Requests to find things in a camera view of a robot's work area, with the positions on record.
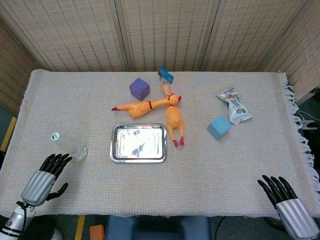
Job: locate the rectangular stainless steel tray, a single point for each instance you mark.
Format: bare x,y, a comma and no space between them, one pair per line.
138,144

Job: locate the silver snack packet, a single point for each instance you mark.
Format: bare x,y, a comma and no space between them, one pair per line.
236,107

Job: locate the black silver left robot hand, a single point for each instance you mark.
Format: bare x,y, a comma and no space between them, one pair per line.
40,185

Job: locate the orange foam block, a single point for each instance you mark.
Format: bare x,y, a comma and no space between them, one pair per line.
97,232

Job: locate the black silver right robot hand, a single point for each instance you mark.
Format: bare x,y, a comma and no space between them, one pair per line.
295,212

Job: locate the pale woven tablecloth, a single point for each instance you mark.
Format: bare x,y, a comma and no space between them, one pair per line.
175,182

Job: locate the packaged yellow rubber chicken toy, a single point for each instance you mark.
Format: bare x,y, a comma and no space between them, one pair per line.
175,120

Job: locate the blue padded chair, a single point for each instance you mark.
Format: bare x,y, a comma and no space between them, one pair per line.
157,228

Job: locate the purple foam cube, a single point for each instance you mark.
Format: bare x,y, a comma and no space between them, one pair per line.
138,88

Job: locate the woven folding screen panel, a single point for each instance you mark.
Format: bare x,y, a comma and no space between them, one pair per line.
303,50
167,32
65,32
12,70
252,32

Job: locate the clear plastic bottle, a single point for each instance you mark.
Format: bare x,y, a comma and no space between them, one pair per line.
71,147

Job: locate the light blue foam cube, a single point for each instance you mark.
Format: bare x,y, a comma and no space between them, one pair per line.
218,127

